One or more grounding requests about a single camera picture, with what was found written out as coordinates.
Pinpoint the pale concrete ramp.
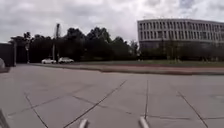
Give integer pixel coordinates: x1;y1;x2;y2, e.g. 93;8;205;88
0;57;6;70

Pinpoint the white car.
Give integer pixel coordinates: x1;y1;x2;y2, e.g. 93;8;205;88
40;58;58;65
57;56;75;65

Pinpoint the row of small trees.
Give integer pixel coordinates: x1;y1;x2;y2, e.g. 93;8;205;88
139;39;224;62

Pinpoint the grass strip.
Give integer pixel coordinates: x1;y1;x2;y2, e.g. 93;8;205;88
74;59;224;67

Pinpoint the robot's own part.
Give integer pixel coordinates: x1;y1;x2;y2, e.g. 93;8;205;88
138;116;150;128
78;118;89;128

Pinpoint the tall thin tower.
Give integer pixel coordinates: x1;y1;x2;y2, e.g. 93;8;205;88
55;22;61;44

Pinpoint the white building with window grid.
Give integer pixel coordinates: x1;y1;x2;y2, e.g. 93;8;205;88
136;18;224;52

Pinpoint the grey pole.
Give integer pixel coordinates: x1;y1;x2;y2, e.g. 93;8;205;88
51;42;56;62

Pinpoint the row of dark trees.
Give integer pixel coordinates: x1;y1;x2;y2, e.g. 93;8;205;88
9;26;140;64

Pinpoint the grey concrete slab pavement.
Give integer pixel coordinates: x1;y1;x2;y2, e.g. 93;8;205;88
0;63;224;128

